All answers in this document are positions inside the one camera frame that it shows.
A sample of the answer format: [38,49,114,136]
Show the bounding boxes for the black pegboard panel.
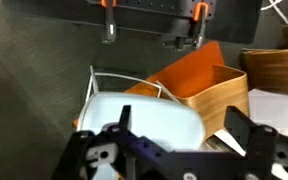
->
[2,0,263,45]

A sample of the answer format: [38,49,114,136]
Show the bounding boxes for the orange black clamp right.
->
[192,1,209,49]

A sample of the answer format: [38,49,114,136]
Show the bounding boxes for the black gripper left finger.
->
[118,105,131,132]

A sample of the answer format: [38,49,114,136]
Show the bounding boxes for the white cable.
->
[260,0,288,26]

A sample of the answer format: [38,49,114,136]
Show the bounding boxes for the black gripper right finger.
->
[224,106,267,157]

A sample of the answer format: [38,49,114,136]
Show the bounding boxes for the orange wooden bench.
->
[124,41,249,138]

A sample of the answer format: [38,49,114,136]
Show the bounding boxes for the light blue padded chair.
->
[77,65,206,180]

